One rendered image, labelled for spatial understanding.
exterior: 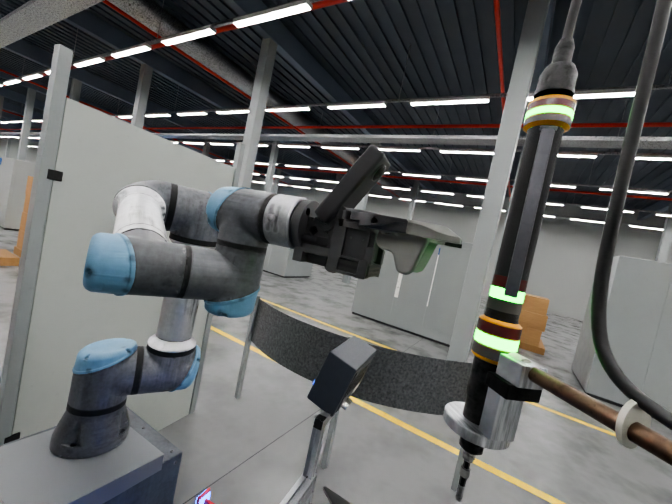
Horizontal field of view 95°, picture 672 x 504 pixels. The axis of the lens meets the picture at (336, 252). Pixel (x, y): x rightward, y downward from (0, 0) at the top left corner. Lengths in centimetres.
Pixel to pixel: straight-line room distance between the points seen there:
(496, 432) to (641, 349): 622
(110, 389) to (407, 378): 184
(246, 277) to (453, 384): 218
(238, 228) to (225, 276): 7
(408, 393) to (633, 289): 471
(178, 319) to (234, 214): 48
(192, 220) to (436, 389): 206
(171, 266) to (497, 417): 41
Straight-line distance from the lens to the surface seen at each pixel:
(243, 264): 46
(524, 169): 39
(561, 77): 43
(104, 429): 98
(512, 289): 36
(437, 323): 655
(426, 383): 242
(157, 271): 44
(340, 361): 108
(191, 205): 81
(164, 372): 93
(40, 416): 228
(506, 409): 39
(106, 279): 45
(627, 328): 650
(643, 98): 36
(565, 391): 34
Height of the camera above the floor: 163
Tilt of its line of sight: 3 degrees down
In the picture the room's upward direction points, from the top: 12 degrees clockwise
